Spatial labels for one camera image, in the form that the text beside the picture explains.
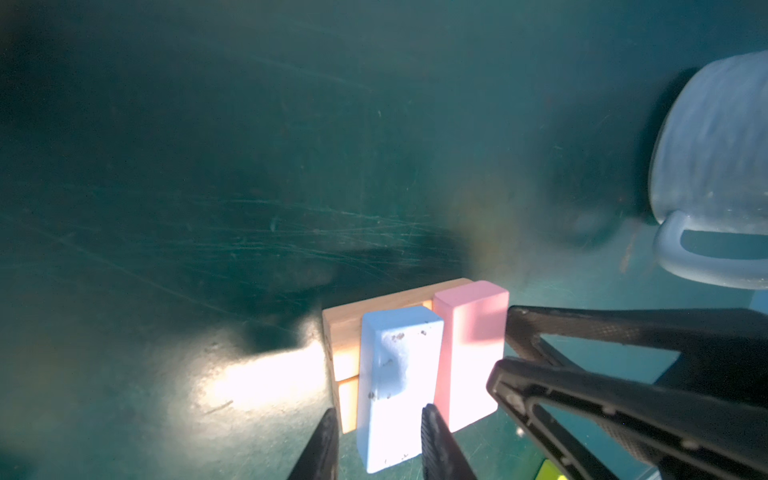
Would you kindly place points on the lime green wooden block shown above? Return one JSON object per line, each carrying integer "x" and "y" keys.
{"x": 549, "y": 471}

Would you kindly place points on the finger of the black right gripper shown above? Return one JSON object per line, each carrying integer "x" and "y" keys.
{"x": 722, "y": 352}
{"x": 691, "y": 435}

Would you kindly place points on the natural wood block 51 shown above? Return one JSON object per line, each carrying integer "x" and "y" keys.
{"x": 347, "y": 403}

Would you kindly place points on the pink wooden block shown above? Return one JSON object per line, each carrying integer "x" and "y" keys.
{"x": 474, "y": 317}

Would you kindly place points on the light blue long block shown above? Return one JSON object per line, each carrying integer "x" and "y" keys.
{"x": 398, "y": 369}

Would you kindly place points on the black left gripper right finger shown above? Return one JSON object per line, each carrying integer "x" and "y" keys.
{"x": 442, "y": 458}

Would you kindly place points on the translucent plastic mug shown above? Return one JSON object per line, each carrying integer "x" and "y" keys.
{"x": 708, "y": 170}

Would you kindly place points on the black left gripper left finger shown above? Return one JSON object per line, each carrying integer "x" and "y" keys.
{"x": 319, "y": 459}

